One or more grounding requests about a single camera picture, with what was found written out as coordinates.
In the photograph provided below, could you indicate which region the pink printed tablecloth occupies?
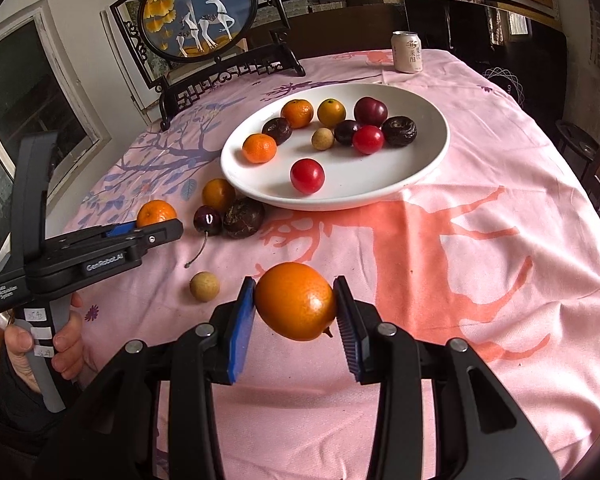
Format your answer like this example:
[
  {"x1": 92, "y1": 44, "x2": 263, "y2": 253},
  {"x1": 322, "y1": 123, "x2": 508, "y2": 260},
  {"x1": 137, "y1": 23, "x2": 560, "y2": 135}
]
[{"x1": 62, "y1": 49, "x2": 600, "y2": 480}]

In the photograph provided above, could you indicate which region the black board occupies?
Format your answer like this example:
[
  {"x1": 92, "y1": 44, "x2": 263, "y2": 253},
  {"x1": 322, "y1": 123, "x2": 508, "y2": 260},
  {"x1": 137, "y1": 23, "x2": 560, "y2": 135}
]
[{"x1": 404, "y1": 0, "x2": 568, "y2": 111}]

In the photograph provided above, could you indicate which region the small red plum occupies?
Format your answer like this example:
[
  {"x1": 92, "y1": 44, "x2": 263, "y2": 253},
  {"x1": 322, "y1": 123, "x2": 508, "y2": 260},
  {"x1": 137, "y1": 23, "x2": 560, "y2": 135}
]
[
  {"x1": 290, "y1": 158, "x2": 326, "y2": 195},
  {"x1": 352, "y1": 125, "x2": 385, "y2": 155}
]

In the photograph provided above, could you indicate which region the white framed dark window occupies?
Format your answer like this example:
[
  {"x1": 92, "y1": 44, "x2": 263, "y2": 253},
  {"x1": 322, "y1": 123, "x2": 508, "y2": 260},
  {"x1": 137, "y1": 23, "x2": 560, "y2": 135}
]
[{"x1": 0, "y1": 0, "x2": 103, "y2": 271}]

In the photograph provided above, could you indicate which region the round black stool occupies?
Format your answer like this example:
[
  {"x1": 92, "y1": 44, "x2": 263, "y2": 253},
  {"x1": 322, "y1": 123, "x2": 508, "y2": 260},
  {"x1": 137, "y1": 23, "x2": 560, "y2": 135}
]
[{"x1": 555, "y1": 120, "x2": 600, "y2": 162}]

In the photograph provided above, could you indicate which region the white round plate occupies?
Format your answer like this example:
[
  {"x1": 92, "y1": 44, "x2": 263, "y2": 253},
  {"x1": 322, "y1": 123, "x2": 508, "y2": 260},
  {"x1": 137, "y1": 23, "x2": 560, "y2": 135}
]
[{"x1": 220, "y1": 83, "x2": 451, "y2": 212}]

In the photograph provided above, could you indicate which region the white leaning board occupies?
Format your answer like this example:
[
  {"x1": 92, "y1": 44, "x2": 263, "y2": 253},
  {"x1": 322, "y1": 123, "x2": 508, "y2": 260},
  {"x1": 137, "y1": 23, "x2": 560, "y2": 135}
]
[{"x1": 100, "y1": 7, "x2": 154, "y2": 124}]

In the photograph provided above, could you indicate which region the white drink can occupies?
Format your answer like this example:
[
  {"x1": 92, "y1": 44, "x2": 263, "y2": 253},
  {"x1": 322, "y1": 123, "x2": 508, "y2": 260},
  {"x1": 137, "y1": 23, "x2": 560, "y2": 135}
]
[{"x1": 391, "y1": 30, "x2": 424, "y2": 74}]

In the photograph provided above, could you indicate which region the bumpy orange mandarin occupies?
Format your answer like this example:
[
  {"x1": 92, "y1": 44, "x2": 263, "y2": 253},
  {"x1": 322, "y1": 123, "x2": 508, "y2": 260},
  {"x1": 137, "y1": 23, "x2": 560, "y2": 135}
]
[
  {"x1": 242, "y1": 133, "x2": 278, "y2": 165},
  {"x1": 281, "y1": 99, "x2": 315, "y2": 130},
  {"x1": 136, "y1": 200, "x2": 178, "y2": 228}
]

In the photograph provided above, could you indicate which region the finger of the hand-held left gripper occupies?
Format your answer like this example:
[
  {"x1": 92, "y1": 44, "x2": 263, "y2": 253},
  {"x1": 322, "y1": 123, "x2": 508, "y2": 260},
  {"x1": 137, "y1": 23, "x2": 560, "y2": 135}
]
[
  {"x1": 105, "y1": 223, "x2": 147, "y2": 239},
  {"x1": 130, "y1": 218, "x2": 185, "y2": 252}
]

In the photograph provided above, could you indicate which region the dark cherry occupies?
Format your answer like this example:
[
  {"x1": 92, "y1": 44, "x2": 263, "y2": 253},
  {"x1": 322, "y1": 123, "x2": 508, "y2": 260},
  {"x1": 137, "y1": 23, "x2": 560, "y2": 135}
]
[
  {"x1": 184, "y1": 205, "x2": 224, "y2": 269},
  {"x1": 334, "y1": 120, "x2": 363, "y2": 147}
]

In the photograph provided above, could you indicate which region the person's left hand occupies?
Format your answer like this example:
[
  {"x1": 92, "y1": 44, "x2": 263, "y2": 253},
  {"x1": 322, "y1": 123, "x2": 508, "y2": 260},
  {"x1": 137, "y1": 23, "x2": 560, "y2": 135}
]
[{"x1": 4, "y1": 292, "x2": 90, "y2": 395}]

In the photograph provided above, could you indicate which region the person's left forearm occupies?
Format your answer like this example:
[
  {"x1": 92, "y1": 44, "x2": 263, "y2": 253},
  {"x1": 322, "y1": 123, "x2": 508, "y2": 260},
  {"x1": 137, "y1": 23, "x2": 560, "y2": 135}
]
[{"x1": 0, "y1": 355, "x2": 96, "y2": 480}]

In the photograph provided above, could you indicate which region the round deer picture table screen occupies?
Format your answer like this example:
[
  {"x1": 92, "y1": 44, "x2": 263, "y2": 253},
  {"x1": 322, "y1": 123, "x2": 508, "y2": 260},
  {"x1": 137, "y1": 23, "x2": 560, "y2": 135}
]
[{"x1": 110, "y1": 0, "x2": 307, "y2": 132}]

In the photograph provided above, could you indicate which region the large dark red plum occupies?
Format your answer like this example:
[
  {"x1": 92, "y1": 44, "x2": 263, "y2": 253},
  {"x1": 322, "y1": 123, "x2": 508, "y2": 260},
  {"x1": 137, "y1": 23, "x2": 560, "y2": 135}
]
[{"x1": 354, "y1": 96, "x2": 388, "y2": 128}]

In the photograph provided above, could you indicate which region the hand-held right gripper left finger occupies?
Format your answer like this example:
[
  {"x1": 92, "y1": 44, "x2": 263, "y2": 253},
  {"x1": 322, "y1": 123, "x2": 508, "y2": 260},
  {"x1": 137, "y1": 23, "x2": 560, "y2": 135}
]
[{"x1": 80, "y1": 276, "x2": 258, "y2": 480}]

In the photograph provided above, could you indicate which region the smooth orange citrus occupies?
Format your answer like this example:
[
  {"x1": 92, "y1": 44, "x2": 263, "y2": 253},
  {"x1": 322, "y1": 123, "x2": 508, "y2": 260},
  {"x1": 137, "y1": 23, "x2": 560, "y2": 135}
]
[
  {"x1": 317, "y1": 98, "x2": 347, "y2": 128},
  {"x1": 201, "y1": 178, "x2": 237, "y2": 213},
  {"x1": 255, "y1": 262, "x2": 337, "y2": 342}
]

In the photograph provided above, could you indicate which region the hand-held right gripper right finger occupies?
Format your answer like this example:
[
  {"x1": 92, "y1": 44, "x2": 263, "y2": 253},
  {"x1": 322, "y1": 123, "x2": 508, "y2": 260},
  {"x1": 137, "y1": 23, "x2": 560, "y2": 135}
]
[{"x1": 334, "y1": 276, "x2": 561, "y2": 480}]

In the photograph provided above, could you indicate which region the dark wrinkled passion fruit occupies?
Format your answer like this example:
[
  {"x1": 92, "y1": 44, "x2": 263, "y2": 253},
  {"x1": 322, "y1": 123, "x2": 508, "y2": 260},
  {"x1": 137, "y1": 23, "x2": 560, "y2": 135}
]
[
  {"x1": 261, "y1": 117, "x2": 294, "y2": 146},
  {"x1": 222, "y1": 197, "x2": 266, "y2": 239},
  {"x1": 382, "y1": 116, "x2": 418, "y2": 148}
]

